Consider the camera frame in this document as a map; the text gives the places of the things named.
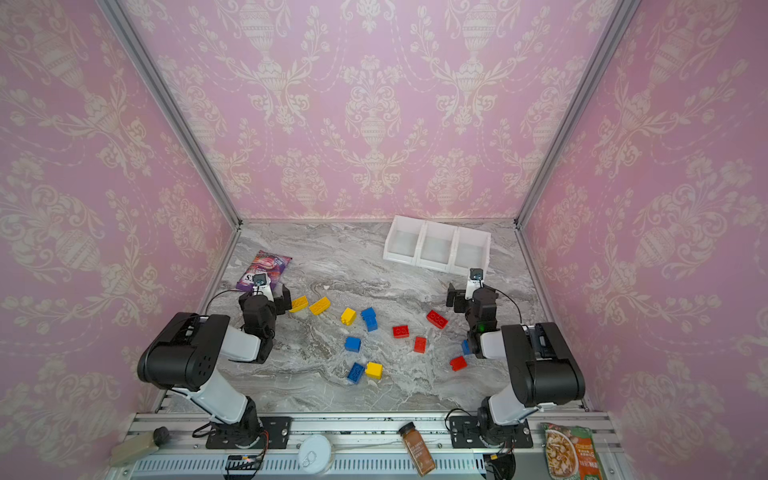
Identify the red lego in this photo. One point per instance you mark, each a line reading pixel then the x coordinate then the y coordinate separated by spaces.
pixel 420 345
pixel 458 363

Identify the white bin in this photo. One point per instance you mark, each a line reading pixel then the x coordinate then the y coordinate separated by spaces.
pixel 403 239
pixel 436 246
pixel 471 249

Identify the yellow square lego brick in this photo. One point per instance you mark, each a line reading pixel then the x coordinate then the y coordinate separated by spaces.
pixel 348 316

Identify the blue lego bottom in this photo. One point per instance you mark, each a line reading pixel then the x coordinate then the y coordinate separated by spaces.
pixel 356 372

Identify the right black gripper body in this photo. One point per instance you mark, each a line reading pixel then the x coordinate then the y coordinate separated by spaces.
pixel 459 297

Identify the blue long lego brick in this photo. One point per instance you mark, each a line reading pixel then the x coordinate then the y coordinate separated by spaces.
pixel 370 323

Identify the green food packet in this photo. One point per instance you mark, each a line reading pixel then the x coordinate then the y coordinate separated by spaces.
pixel 571 454

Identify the red arch lego brick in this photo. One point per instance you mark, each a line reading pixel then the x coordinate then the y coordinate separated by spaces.
pixel 436 319

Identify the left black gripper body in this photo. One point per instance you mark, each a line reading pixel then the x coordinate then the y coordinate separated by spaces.
pixel 279 300

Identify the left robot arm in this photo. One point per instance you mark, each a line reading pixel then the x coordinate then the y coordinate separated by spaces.
pixel 183 360

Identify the blue square lego brick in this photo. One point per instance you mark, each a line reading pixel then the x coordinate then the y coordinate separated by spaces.
pixel 368 313

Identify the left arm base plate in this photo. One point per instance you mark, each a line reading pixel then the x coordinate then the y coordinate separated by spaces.
pixel 272 432

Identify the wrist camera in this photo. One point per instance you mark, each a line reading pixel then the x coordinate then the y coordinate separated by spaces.
pixel 261 285
pixel 475 281

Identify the spice jar brown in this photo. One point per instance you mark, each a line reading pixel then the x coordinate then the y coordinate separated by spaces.
pixel 417 449

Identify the yellow lego bottom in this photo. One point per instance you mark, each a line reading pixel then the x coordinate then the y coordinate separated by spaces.
pixel 374 370

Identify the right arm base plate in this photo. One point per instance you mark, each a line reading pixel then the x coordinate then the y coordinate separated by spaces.
pixel 469 432

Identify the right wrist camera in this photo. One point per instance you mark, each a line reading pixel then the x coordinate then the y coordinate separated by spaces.
pixel 475 281

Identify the white round disc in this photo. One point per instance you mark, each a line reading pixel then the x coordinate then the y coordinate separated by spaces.
pixel 315 455

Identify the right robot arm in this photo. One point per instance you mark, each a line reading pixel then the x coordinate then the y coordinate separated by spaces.
pixel 542 369

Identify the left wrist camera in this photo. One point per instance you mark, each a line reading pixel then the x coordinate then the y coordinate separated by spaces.
pixel 261 285

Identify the yellow long lego brick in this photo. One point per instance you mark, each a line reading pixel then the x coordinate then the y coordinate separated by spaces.
pixel 299 304

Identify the purple candy bag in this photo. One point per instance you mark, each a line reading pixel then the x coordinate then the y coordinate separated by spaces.
pixel 269 264

